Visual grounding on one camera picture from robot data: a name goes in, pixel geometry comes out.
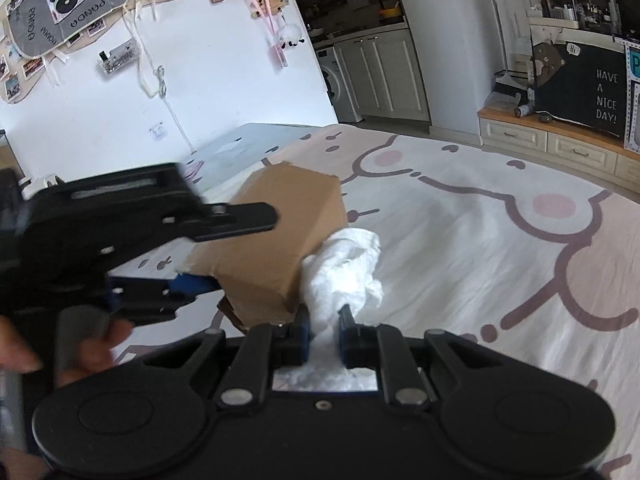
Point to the white plush sheep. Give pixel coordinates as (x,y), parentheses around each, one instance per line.
(291,36)

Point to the white wall socket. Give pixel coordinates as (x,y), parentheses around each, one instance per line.
(158,130)

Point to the white washing machine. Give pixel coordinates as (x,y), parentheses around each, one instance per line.
(336,82)

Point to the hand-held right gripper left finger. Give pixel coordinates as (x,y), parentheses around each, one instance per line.
(299,340)

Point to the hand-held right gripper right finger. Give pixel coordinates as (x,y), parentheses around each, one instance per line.
(346,340)

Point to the clear wall box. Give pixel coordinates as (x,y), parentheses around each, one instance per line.
(119,57)

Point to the white stick vacuum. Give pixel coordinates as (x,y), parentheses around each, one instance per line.
(507,75)

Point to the grey kitchen cabinet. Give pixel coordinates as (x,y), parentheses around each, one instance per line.
(385,75)

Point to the white plastic bag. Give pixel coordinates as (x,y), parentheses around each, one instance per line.
(345,270)

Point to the brown cardboard box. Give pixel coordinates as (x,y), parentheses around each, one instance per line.
(280,225)

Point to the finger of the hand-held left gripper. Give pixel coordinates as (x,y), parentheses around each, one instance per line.
(235,220)
(190,285)

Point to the person's left hand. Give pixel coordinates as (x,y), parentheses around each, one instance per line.
(112,338)

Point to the black printed cloth cover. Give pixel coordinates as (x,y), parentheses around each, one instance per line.
(580,80)

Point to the cream drawer cabinet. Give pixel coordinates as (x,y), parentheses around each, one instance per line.
(560,145)

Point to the light blue blanket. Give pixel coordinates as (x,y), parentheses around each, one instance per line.
(240,145)

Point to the white printed bed sheet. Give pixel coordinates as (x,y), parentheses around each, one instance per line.
(475,270)

